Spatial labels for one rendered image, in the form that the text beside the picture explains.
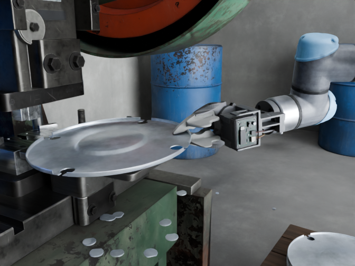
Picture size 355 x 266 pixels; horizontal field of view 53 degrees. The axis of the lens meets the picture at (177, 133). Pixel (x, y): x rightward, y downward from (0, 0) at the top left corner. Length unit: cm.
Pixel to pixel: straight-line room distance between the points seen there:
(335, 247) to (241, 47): 304
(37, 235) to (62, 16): 39
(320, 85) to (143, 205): 43
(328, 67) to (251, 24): 319
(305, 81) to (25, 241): 59
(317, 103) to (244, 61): 320
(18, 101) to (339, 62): 59
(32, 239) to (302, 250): 76
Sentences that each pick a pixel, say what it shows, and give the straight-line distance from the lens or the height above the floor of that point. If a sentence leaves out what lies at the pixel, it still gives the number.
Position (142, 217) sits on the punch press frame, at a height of 64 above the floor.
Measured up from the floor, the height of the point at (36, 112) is 83.
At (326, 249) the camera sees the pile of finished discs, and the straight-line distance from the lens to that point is 115.
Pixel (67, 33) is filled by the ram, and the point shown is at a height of 98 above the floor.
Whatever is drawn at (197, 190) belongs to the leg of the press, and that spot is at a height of 62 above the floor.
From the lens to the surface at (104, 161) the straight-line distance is 58.
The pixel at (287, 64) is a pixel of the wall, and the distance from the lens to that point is 386.
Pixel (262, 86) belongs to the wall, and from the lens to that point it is 393.
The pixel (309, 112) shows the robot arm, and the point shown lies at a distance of 78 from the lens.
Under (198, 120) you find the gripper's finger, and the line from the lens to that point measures 67.
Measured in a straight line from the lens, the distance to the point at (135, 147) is 61.
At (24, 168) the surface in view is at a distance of 73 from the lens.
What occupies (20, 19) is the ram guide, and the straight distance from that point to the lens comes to 61.
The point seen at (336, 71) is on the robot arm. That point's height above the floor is 91.
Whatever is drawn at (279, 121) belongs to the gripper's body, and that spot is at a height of 82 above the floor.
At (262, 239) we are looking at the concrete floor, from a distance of 189.
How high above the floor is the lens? 99
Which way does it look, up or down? 16 degrees down
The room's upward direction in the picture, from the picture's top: straight up
